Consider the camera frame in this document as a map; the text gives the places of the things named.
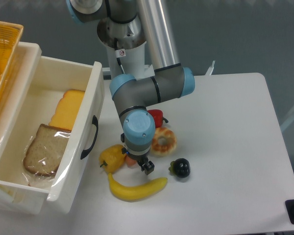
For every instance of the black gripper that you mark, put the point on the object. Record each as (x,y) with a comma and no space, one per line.
(141,156)

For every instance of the brown egg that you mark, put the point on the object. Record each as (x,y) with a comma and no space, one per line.
(130,162)

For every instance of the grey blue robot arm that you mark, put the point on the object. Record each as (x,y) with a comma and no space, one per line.
(124,25)

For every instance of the glazed bagel donut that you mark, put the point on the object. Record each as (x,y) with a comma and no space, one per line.
(164,142)

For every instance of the yellow banana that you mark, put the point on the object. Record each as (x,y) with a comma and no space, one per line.
(135,193)

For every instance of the dark purple mangosteen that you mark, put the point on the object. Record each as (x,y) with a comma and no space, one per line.
(180,168)

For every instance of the yellow bell pepper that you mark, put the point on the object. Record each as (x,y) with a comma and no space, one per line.
(112,158)

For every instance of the red bell pepper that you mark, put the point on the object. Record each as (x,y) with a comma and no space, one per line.
(158,117)

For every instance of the orange cake slice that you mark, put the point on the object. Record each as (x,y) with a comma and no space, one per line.
(67,109)

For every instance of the brown bread slice wrapped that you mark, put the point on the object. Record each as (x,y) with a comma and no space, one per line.
(45,153)

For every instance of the yellow woven basket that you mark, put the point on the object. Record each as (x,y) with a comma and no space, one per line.
(10,34)

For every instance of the black drawer handle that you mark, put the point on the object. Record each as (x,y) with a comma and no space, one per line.
(92,138)

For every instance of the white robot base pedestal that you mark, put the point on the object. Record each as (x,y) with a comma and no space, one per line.
(132,61)

